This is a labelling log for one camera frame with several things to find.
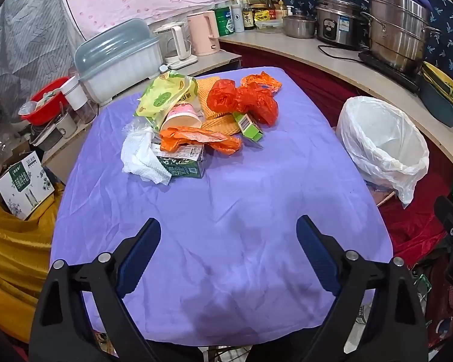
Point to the small green box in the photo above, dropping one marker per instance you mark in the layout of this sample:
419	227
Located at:
251	128

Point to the orange snack wrapper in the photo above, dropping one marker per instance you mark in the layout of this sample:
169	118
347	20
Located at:
264	79

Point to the yellow bowl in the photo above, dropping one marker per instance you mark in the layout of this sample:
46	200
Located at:
445	79

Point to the bin with white bag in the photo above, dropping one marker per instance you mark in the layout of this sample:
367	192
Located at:
362	139

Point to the dark red cloth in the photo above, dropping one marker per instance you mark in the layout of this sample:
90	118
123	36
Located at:
317	79

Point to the teal basin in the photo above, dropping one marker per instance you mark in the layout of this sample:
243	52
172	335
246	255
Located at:
439	109

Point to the yellow cloth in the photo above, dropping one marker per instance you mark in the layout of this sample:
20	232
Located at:
15	256

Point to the large steel steamer pot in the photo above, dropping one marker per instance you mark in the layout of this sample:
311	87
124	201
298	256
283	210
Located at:
396	34

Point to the pink electric kettle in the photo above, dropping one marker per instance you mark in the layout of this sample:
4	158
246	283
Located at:
204	32

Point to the orange foam net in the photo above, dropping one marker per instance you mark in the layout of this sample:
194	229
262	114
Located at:
221	124

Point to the purple tablecloth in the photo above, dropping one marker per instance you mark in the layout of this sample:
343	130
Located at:
230	203

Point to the printed cardboard box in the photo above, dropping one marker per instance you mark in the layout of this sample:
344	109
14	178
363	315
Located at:
22	186

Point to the black induction cooker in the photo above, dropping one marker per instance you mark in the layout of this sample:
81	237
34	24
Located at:
396	77

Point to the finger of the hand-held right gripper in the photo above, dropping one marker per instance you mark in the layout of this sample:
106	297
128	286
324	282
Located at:
451	218

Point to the grey mug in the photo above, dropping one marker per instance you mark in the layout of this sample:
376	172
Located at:
66	126

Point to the yellow packet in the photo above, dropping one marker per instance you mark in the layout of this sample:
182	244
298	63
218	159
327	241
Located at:
263	15

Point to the dish box with blue lid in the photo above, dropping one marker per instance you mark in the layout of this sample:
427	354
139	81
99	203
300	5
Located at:
117	68

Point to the clear plastic wrap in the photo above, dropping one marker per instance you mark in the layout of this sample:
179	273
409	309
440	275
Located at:
137	126

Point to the orange plastic bag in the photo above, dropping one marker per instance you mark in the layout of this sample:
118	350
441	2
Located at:
196	135

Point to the green tin can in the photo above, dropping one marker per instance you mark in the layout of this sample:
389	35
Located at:
223	20

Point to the grey patterned cloth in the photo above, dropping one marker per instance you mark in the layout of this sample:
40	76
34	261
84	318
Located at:
26	45

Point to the white blender cup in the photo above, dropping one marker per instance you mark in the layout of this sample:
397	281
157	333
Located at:
77	98

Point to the steel rice cooker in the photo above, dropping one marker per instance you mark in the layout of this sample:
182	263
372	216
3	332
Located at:
338	22

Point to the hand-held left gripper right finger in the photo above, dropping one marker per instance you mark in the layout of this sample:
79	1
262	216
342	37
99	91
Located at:
318	250

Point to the cardboard piece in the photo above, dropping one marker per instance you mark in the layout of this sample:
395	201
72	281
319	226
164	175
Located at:
381	196

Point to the tall dark sauce bottle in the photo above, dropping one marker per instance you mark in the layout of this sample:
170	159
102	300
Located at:
270	5

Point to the red plastic bag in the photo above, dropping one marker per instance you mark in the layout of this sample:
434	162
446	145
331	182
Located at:
226	98

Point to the green drink carton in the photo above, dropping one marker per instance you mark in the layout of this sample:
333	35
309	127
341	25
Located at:
185	166

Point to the yellowish pump bottle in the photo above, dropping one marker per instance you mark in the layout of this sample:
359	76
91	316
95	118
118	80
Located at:
282	9

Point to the small steel pot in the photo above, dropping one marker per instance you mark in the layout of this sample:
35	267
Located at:
299	26

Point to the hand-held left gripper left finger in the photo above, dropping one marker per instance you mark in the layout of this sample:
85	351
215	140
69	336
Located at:
139	250

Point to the clear food container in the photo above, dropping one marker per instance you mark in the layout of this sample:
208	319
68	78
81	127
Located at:
270	26

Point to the dark sauce bottle with label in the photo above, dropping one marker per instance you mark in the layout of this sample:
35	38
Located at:
248	17

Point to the yellow green snack bag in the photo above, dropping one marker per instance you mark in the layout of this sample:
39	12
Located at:
158	98

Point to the white bottle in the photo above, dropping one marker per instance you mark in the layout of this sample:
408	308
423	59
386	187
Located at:
238	17

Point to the red plastic basin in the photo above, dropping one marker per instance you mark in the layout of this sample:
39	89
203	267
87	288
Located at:
47	107

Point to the white paper towel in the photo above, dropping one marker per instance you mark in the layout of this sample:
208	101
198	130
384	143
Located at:
143	162

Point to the pink paper cup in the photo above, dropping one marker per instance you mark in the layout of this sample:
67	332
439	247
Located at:
181	115

